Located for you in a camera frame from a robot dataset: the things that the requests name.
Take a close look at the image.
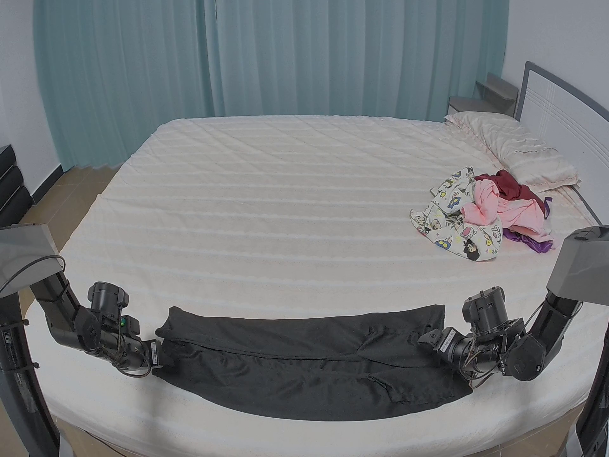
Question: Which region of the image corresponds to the grey bedside table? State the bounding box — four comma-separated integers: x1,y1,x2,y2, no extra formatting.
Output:
447,72,519,119

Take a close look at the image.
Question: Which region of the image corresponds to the bed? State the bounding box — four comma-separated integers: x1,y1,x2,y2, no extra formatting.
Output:
14,61,609,457

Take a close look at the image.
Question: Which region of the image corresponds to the blue-green curtain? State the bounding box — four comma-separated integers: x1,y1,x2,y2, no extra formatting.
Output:
33,0,511,170

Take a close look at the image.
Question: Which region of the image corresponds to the pink garment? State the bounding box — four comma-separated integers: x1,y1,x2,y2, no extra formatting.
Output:
461,179,553,238

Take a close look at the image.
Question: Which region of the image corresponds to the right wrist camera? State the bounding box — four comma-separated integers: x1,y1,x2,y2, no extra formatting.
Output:
462,286,507,334

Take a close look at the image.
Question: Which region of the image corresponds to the white printed garment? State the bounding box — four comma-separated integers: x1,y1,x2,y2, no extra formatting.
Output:
410,166,504,262

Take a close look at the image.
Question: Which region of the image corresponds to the dark red garment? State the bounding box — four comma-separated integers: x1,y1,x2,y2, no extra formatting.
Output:
475,169,548,215

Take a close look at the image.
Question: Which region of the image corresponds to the cream pillow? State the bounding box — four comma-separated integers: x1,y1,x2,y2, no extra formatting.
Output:
444,110,582,191

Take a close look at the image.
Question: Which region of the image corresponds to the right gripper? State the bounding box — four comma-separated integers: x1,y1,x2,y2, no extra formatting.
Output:
418,328,469,365

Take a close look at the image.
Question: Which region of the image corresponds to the black chest of drawers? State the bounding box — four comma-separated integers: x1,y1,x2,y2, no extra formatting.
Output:
0,144,34,222

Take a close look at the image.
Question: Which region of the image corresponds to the black T-shirt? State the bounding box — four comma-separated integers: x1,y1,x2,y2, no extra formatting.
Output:
151,304,474,421

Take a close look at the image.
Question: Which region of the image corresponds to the purple garment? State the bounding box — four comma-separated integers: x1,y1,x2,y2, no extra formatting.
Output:
503,195,557,254

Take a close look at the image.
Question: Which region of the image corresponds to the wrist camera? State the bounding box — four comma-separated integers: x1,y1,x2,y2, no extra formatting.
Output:
87,281,141,337
462,286,507,334

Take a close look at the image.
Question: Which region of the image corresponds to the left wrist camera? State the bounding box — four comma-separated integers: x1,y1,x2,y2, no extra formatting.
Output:
87,281,141,337

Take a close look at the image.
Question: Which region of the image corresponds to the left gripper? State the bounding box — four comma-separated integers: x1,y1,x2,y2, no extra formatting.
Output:
138,337,166,374

